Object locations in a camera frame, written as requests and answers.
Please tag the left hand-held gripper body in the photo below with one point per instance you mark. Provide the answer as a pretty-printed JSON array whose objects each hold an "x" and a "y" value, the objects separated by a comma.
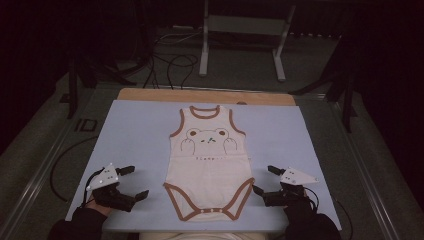
[{"x": 106, "y": 178}]

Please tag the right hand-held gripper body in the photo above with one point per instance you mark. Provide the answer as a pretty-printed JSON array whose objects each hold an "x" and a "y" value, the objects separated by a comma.
[{"x": 295, "y": 177}]

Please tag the cream baby bodysuit brown trim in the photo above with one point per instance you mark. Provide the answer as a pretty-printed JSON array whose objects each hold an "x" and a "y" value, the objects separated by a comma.
[{"x": 208, "y": 173}]

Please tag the person's left hand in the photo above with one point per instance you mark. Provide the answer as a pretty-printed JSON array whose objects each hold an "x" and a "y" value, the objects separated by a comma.
[{"x": 99, "y": 210}]

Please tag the light blue table mat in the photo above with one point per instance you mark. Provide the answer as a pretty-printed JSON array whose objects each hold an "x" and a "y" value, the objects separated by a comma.
[{"x": 133, "y": 140}]

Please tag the black metal stand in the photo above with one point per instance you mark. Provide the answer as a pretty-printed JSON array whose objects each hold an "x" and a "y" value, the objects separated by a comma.
[
  {"x": 346, "y": 100},
  {"x": 72, "y": 90}
]

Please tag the white metal stand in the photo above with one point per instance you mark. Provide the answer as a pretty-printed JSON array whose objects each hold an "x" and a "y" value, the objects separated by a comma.
[{"x": 246, "y": 25}]

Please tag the black floor bracket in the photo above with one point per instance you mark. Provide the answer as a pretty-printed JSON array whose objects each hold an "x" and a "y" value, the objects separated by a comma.
[{"x": 86, "y": 125}]

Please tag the grey metal floor rail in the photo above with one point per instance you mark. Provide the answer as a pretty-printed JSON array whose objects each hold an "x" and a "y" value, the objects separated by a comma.
[
  {"x": 40, "y": 180},
  {"x": 363, "y": 173}
]

